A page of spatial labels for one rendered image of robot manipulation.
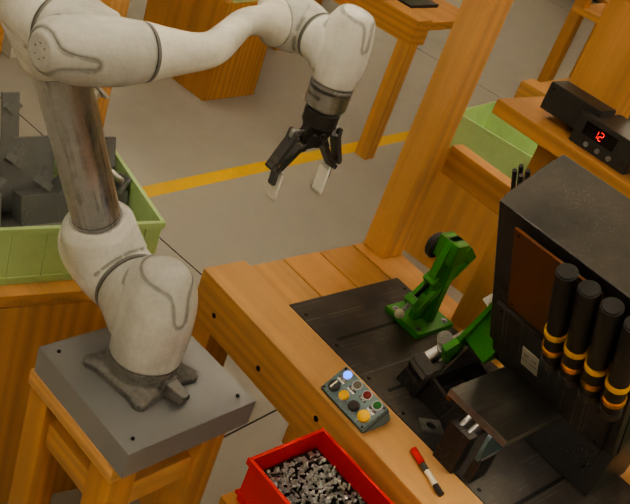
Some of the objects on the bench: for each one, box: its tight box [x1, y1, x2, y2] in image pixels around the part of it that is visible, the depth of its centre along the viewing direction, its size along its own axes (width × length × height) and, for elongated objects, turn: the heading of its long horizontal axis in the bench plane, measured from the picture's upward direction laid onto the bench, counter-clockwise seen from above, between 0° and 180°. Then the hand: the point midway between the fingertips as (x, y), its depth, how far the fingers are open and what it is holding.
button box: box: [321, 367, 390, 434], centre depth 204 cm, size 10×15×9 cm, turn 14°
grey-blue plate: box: [463, 435, 503, 482], centre depth 195 cm, size 10×2×14 cm, turn 104°
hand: (295, 190), depth 193 cm, fingers open, 13 cm apart
